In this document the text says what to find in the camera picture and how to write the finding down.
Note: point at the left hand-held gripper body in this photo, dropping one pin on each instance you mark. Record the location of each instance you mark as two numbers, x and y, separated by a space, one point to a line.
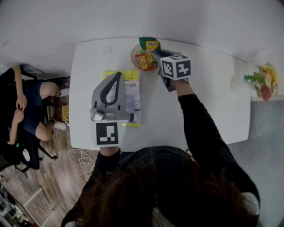
107 134

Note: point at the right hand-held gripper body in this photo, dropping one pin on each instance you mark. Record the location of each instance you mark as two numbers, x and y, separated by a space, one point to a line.
176 66

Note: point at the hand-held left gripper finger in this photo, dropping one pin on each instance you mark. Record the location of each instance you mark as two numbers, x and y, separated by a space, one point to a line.
122 97
97 94

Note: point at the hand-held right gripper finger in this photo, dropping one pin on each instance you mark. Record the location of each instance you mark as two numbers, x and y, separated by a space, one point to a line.
169 52
156 59

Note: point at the orange snack packet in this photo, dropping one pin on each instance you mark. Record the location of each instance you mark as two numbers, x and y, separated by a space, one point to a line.
144 61

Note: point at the green snack packet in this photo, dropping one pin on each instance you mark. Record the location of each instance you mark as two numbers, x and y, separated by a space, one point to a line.
149 44

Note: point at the clear plastic container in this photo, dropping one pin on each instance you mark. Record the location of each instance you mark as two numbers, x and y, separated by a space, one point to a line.
133 58

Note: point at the person's left forearm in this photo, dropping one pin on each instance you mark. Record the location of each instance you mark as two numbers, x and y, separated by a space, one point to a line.
108 159

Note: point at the person's right forearm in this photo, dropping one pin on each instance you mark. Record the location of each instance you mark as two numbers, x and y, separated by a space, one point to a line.
195 115

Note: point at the yellow and white book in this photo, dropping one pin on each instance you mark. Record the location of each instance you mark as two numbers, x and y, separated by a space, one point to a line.
132 93

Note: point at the yellow box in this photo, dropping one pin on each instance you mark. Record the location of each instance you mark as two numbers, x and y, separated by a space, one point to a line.
65 113

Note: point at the white table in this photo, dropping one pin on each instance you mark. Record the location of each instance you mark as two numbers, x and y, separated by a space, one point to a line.
199 124

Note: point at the person's black top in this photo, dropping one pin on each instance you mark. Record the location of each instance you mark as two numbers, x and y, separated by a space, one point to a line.
168 155

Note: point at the black office chair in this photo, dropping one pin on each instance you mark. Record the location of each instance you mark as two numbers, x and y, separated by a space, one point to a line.
31 155

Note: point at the colourful flower bouquet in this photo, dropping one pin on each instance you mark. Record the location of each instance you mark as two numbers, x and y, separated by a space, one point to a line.
265 82

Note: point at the white rack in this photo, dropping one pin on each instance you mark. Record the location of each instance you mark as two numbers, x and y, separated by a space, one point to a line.
37 199

